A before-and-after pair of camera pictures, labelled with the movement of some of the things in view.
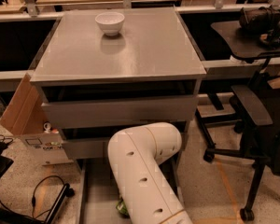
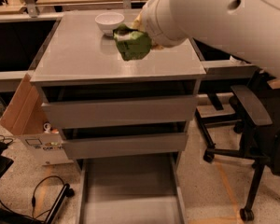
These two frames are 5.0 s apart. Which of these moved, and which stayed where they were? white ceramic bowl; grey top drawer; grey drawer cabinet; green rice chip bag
Moved: green rice chip bag
Stayed: white ceramic bowl; grey drawer cabinet; grey top drawer
